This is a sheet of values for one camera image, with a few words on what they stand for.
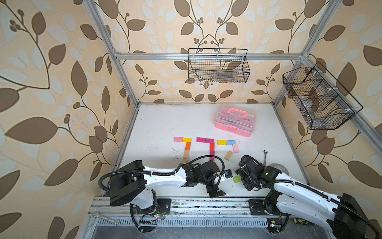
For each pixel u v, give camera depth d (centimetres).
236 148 97
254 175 63
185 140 100
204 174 61
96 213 73
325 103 73
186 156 91
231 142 97
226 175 65
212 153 94
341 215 41
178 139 99
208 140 100
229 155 92
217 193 67
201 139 98
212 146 96
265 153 93
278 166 85
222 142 99
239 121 97
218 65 96
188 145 96
